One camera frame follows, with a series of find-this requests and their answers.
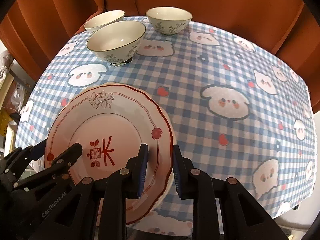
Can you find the blue checkered cartoon tablecloth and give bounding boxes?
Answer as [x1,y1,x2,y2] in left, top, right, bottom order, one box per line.
[16,17,317,218]

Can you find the cream plate with yellow flowers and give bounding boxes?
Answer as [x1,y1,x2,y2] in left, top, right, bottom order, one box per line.
[100,81,177,228]

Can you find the green floral bowl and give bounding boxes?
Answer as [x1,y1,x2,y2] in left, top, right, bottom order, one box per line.
[84,10,125,34]
[86,21,146,66]
[146,7,193,35]

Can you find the orange curtain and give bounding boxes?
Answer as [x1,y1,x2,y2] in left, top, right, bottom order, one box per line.
[1,0,319,112]

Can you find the pink plate with red rim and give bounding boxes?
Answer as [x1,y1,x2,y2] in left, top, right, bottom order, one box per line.
[44,83,176,224]

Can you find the wooden shelf clutter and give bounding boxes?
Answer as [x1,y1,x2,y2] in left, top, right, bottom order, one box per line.
[0,39,36,156]

